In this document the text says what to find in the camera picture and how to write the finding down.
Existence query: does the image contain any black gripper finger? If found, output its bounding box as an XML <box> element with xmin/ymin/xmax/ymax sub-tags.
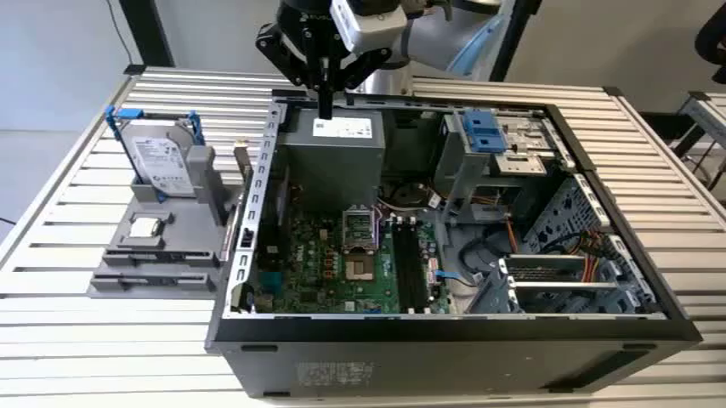
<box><xmin>254</xmin><ymin>23</ymin><xmax>336</xmax><ymax>121</ymax></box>
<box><xmin>332</xmin><ymin>48</ymin><xmax>394</xmax><ymax>92</ymax></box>

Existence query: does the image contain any RAM stick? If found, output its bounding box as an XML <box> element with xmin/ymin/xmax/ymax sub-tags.
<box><xmin>105</xmin><ymin>250</ymin><xmax>221</xmax><ymax>262</ymax></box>
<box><xmin>94</xmin><ymin>274</ymin><xmax>209</xmax><ymax>286</ymax></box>

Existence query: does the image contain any black RAM slot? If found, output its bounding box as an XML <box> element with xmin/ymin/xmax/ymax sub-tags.
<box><xmin>397</xmin><ymin>217</ymin><xmax>418</xmax><ymax>314</ymax></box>
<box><xmin>405</xmin><ymin>217</ymin><xmax>425</xmax><ymax>314</ymax></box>
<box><xmin>412</xmin><ymin>217</ymin><xmax>432</xmax><ymax>314</ymax></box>
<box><xmin>390</xmin><ymin>217</ymin><xmax>412</xmax><ymax>314</ymax></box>

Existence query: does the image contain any grey power supply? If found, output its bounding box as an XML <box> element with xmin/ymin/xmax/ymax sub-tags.
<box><xmin>277</xmin><ymin>108</ymin><xmax>388</xmax><ymax>213</ymax></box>

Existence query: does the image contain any black graphics card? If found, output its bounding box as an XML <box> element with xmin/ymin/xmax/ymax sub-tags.
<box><xmin>223</xmin><ymin>136</ymin><xmax>257</xmax><ymax>263</ymax></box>

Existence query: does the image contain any blue drive latch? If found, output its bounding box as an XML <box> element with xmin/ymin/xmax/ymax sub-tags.
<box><xmin>462</xmin><ymin>109</ymin><xmax>506</xmax><ymax>154</ymax></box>

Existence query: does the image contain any round black fan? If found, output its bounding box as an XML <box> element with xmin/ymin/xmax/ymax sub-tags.
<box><xmin>394</xmin><ymin>182</ymin><xmax>433</xmax><ymax>209</ymax></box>

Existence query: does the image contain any hard disk in blue carrier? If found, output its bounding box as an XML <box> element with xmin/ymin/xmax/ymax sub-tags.
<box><xmin>103</xmin><ymin>105</ymin><xmax>207</xmax><ymax>201</ymax></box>

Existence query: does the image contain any grey parts rack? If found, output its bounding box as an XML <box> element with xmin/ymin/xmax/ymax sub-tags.
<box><xmin>85</xmin><ymin>144</ymin><xmax>246</xmax><ymax>298</ymax></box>

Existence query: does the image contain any metal socket cover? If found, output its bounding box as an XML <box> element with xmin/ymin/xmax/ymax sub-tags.
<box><xmin>341</xmin><ymin>204</ymin><xmax>381</xmax><ymax>253</ymax></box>

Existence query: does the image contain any CPU socket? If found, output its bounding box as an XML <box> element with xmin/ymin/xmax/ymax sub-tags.
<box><xmin>344</xmin><ymin>252</ymin><xmax>380</xmax><ymax>282</ymax></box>

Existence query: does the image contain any silver CPU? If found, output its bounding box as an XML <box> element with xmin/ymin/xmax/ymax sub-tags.
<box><xmin>129</xmin><ymin>217</ymin><xmax>166</xmax><ymax>237</ymax></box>

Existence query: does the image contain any green motherboard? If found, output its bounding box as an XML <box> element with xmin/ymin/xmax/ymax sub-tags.
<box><xmin>254</xmin><ymin>212</ymin><xmax>456</xmax><ymax>315</ymax></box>

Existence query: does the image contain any grey metal disk bay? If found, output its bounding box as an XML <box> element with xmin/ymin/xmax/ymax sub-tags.
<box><xmin>470</xmin><ymin>252</ymin><xmax>642</xmax><ymax>315</ymax></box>

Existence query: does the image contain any slatted metal side table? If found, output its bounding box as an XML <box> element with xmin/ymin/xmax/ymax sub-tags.
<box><xmin>669</xmin><ymin>91</ymin><xmax>726</xmax><ymax>192</ymax></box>

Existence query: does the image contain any black office chair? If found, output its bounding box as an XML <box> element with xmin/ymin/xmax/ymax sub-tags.
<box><xmin>695</xmin><ymin>0</ymin><xmax>726</xmax><ymax>84</ymax></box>

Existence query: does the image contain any black PC case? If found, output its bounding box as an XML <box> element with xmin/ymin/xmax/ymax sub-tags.
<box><xmin>203</xmin><ymin>88</ymin><xmax>705</xmax><ymax>400</ymax></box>

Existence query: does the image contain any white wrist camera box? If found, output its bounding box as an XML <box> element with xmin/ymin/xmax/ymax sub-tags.
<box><xmin>330</xmin><ymin>0</ymin><xmax>412</xmax><ymax>55</ymax></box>

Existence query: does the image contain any black frame post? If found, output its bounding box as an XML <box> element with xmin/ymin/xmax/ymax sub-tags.
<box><xmin>488</xmin><ymin>0</ymin><xmax>526</xmax><ymax>82</ymax></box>
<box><xmin>118</xmin><ymin>0</ymin><xmax>177</xmax><ymax>69</ymax></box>

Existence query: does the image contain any black looped cable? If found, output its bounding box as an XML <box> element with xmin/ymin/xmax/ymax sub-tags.
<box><xmin>458</xmin><ymin>235</ymin><xmax>502</xmax><ymax>284</ymax></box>

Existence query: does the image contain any orange yellow wire bundle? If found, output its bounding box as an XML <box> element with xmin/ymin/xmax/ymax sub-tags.
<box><xmin>577</xmin><ymin>230</ymin><xmax>613</xmax><ymax>285</ymax></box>

